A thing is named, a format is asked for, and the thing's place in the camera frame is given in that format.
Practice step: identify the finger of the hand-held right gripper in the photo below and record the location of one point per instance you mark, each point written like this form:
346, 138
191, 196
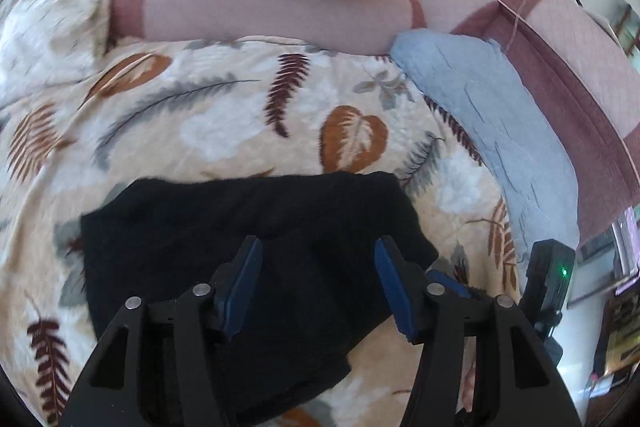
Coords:
445, 279

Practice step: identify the white sprig print quilt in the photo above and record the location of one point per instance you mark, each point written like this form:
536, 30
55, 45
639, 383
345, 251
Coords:
50, 32

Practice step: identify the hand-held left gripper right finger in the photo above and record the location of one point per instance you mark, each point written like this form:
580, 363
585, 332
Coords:
395, 287

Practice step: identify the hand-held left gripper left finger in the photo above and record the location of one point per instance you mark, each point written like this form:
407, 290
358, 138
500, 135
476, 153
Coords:
240, 282

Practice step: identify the black pants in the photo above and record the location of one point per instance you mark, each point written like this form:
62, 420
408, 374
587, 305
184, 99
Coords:
260, 257

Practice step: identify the leaf print fleece blanket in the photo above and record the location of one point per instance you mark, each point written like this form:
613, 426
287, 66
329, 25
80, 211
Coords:
225, 117

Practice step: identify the pink padded headboard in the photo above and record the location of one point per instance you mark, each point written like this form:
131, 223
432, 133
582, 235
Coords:
280, 17

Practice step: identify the light blue folded cloth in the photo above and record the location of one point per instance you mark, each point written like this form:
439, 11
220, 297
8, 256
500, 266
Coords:
500, 122

